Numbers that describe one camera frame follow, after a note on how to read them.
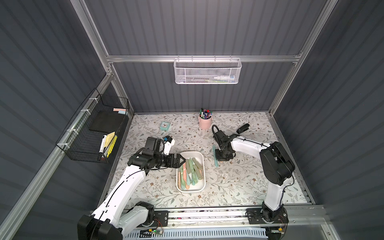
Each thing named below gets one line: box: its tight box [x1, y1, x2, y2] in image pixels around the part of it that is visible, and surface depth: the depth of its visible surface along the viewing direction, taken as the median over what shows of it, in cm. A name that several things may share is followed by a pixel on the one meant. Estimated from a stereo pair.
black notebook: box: [89, 110, 126, 133], surface depth 77 cm
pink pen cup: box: [199, 113, 213, 130], surface depth 106 cm
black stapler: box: [236, 123, 250, 134], surface depth 110 cm
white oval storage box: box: [175, 151, 206, 193], surface depth 88 cm
